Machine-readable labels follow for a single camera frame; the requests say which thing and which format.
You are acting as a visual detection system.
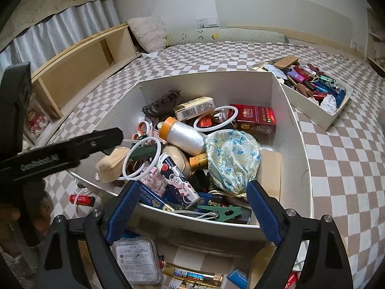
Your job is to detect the brown cardboard piece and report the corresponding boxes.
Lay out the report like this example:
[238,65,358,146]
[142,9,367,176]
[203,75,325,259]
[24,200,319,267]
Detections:
[256,150,282,189]

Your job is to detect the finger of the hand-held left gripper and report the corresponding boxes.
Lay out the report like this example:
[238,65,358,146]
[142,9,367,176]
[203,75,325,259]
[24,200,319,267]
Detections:
[69,128,124,164]

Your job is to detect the white wall switch panel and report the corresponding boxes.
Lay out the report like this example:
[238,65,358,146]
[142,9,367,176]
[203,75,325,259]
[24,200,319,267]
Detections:
[196,17,218,29]

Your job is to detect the cartoon printed pack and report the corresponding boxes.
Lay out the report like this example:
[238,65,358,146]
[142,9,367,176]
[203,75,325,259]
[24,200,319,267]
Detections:
[159,153,203,212]

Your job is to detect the brown hair claw clip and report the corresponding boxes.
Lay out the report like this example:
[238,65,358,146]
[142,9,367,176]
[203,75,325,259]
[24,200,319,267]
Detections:
[141,89,182,118]

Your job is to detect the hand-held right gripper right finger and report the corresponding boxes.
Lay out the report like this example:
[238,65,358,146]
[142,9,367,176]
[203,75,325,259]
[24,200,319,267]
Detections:
[247,181,354,289]

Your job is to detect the white curtain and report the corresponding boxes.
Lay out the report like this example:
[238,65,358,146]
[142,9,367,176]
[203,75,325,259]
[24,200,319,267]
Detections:
[0,0,119,67]

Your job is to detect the blue floral fabric pouch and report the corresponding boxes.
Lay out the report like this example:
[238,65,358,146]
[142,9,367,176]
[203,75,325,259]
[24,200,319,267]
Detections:
[204,129,262,198]

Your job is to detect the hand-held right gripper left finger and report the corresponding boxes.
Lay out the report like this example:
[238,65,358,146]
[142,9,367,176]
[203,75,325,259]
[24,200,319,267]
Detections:
[39,182,140,289]

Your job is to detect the beige printed curtain valance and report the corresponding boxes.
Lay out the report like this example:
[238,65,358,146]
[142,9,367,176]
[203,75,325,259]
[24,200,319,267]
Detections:
[0,0,117,35]

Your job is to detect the orange white scissors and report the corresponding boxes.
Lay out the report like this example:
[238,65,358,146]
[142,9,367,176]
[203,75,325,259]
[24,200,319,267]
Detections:
[137,120,157,140]

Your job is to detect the pile of colourful lighters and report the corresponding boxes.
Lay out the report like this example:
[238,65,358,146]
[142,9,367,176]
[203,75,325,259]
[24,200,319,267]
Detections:
[280,63,346,109]

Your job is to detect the red glitter cigarette pack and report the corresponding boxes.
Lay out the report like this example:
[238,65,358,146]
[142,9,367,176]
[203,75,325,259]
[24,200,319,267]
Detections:
[229,104,277,133]

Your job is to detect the crumpled white tissue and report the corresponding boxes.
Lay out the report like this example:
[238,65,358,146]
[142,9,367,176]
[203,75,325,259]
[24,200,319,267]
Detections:
[319,94,338,115]

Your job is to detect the large white cardboard box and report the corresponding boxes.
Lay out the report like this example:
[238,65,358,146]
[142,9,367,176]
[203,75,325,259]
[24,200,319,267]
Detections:
[68,71,315,241]

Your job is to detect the gold foil pack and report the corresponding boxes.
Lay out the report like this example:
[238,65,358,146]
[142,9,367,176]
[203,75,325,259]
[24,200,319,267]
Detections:
[162,262,225,288]

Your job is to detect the small white cardboard box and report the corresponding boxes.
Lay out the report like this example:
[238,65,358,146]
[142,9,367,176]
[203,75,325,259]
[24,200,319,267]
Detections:
[248,57,355,131]

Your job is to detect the red white cigarette pack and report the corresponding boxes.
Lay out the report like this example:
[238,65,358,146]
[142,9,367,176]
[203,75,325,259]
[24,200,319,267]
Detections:
[285,272,302,289]

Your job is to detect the small blue pack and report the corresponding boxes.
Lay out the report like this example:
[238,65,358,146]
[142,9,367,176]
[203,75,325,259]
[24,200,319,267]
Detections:
[225,269,249,289]

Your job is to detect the white thread spool orange end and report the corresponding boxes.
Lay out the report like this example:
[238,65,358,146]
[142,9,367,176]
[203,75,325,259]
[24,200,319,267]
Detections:
[157,117,207,156]

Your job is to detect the green clothespin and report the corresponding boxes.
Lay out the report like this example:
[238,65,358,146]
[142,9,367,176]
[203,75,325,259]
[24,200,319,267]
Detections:
[197,204,243,226]

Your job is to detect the small red lighter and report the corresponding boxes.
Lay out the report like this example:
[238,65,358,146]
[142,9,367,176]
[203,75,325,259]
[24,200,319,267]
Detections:
[198,117,221,128]

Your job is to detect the wooden clothes shelf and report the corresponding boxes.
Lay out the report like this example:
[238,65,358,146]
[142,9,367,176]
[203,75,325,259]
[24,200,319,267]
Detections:
[366,9,385,77]

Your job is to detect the dark green pack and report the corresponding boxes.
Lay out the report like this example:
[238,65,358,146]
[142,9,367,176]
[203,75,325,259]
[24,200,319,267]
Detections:
[129,140,157,161]

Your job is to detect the blue pack with white flower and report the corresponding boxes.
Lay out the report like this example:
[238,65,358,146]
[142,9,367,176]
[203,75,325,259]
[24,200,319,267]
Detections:
[137,182,170,210]

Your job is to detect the person's left hand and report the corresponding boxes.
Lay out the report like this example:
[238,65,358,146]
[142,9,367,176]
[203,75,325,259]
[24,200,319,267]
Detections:
[0,182,55,227]

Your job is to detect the white headboard panel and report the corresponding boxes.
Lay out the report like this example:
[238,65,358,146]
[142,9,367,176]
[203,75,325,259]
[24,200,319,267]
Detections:
[213,0,353,33]

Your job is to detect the cream yellow paper pack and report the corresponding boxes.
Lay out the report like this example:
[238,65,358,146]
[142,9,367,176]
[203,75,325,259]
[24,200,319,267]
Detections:
[174,96,216,121]

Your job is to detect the white fluffy pillow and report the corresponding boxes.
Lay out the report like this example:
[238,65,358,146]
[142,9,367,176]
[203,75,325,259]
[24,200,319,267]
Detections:
[128,15,167,53]

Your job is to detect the wooden block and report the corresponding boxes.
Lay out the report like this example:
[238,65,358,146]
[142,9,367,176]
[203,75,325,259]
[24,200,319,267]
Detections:
[273,57,299,68]

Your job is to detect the wooden bedside shelf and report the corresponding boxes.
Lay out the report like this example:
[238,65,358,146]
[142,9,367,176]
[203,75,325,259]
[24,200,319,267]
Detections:
[30,22,142,119]

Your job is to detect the checkered bed sheet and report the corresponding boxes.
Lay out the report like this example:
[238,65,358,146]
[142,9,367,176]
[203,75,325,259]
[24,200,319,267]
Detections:
[42,40,385,289]

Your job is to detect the long green bolster pillow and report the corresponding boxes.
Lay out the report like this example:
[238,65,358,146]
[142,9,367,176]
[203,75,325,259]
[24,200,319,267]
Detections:
[165,28,289,49]

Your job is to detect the pink glitter pouch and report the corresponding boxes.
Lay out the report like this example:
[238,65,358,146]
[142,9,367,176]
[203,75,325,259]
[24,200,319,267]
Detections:
[140,168,167,194]

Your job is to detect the clear plastic case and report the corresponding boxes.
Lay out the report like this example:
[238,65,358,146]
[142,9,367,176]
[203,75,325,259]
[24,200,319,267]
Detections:
[111,236,160,287]

